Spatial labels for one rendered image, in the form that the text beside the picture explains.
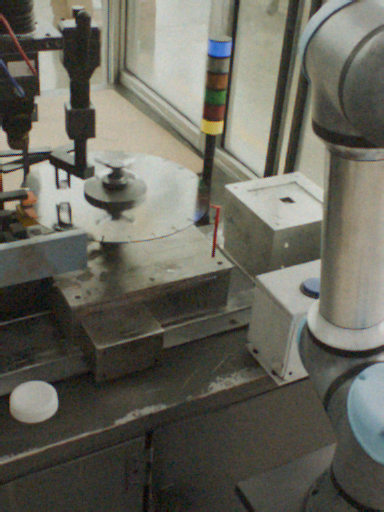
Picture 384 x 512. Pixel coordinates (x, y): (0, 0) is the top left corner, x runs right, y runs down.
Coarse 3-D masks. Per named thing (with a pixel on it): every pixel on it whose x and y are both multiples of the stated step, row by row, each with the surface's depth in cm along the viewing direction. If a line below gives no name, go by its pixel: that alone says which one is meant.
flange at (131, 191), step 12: (96, 180) 122; (108, 180) 119; (132, 180) 123; (84, 192) 119; (96, 192) 118; (108, 192) 118; (120, 192) 119; (132, 192) 119; (144, 192) 120; (108, 204) 117; (120, 204) 117; (132, 204) 118
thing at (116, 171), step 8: (96, 160) 120; (104, 160) 120; (112, 160) 119; (128, 160) 121; (112, 168) 117; (120, 168) 118; (96, 176) 115; (112, 176) 118; (120, 176) 118; (136, 176) 116
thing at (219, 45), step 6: (210, 36) 132; (216, 36) 132; (222, 36) 133; (228, 36) 133; (210, 42) 131; (216, 42) 130; (222, 42) 130; (228, 42) 130; (210, 48) 131; (216, 48) 130; (222, 48) 130; (228, 48) 131; (210, 54) 132; (216, 54) 131; (222, 54) 131; (228, 54) 132
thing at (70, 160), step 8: (80, 144) 109; (56, 152) 115; (64, 152) 115; (80, 152) 110; (48, 160) 115; (56, 160) 114; (64, 160) 113; (72, 160) 113; (80, 160) 111; (56, 168) 114; (64, 168) 113; (72, 168) 112; (80, 168) 111; (88, 168) 111; (56, 176) 115; (80, 176) 111; (88, 176) 112; (56, 184) 116
